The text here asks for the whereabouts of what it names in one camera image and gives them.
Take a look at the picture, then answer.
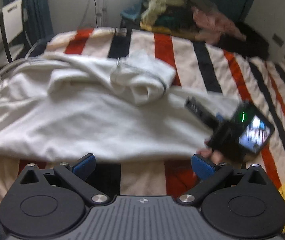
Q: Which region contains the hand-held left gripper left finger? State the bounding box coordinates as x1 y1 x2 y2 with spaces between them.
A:
17 153 110 204

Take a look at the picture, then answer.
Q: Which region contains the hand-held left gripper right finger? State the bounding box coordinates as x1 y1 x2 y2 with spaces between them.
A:
178 154 271 207

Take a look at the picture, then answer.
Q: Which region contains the white sweatshirt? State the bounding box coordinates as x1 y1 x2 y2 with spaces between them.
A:
0 49 248 163

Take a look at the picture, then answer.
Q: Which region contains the person's right hand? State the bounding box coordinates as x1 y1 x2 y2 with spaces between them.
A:
197 147 224 164

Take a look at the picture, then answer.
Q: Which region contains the striped blanket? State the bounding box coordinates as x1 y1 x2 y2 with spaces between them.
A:
0 27 285 230

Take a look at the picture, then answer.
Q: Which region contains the black padded chair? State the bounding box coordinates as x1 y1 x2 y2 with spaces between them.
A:
217 21 270 59

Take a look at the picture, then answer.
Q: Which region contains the pink garment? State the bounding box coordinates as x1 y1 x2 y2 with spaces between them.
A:
192 7 247 42

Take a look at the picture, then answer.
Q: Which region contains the blue container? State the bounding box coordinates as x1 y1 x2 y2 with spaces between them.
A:
121 9 143 22

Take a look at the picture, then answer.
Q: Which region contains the garment steamer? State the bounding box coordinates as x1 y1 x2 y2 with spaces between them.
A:
83 0 108 28

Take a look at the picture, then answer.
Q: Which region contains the white and black chair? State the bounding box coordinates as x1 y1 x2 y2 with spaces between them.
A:
0 0 33 68

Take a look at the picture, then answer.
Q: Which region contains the dark wall switch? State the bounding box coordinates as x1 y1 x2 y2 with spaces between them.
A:
272 33 284 47

